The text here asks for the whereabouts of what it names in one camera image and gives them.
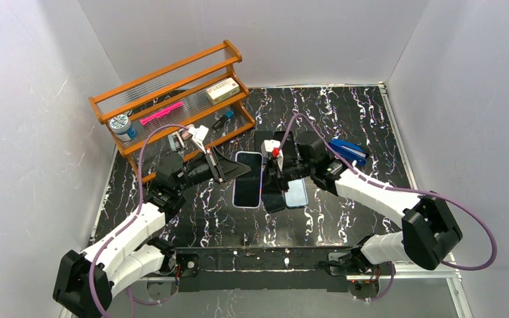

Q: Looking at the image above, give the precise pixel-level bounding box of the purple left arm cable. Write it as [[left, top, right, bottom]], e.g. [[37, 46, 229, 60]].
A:
[[88, 124, 194, 318]]

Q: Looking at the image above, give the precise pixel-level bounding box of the blue stapler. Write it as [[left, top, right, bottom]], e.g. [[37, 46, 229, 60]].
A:
[[328, 138, 368, 166]]

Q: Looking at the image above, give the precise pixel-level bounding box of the blue white jar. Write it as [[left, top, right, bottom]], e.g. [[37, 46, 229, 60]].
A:
[[108, 114, 137, 142]]

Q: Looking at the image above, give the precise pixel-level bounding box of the orange wooden shelf rack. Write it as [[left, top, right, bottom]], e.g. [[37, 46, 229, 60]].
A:
[[89, 40, 255, 182]]

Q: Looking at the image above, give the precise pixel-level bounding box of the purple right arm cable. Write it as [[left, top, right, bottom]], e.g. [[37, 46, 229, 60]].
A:
[[279, 113, 498, 303]]

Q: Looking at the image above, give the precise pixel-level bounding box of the black blue marker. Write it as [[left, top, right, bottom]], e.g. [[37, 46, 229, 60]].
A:
[[212, 110, 235, 131]]

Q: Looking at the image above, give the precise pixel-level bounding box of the black phone case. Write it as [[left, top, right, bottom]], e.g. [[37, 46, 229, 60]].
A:
[[273, 131, 296, 156]]

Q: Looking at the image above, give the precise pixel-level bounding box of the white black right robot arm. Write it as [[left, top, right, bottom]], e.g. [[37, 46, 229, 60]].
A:
[[260, 131, 463, 271]]

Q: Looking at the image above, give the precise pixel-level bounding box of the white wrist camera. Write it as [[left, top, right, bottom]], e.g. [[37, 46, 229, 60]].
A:
[[188, 125, 209, 154], [260, 139, 284, 171]]

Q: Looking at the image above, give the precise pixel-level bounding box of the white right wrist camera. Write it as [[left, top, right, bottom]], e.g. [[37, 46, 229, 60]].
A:
[[260, 139, 284, 171]]

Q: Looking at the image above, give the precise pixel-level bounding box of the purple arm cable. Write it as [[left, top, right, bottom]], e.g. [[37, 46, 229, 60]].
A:
[[88, 124, 194, 318], [279, 113, 498, 303]]

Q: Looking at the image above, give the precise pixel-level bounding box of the black phone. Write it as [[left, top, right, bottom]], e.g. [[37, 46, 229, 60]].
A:
[[262, 193, 286, 214], [254, 131, 274, 153]]

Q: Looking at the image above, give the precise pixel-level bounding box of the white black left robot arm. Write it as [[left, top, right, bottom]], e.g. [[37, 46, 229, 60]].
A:
[[52, 147, 251, 317]]

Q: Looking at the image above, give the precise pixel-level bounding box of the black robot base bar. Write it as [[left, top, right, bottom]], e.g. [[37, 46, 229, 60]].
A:
[[146, 245, 380, 303]]

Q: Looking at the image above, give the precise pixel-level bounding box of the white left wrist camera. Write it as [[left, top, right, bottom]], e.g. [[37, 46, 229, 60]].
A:
[[188, 125, 209, 154]]

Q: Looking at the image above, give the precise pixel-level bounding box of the pink comb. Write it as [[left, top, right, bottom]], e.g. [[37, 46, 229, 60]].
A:
[[139, 101, 184, 126]]

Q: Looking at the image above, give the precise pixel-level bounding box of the white pink tape dispenser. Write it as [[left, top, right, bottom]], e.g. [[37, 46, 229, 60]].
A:
[[168, 129, 192, 152]]

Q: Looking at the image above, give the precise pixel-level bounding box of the white red small box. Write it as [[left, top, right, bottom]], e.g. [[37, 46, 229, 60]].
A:
[[205, 78, 240, 105]]

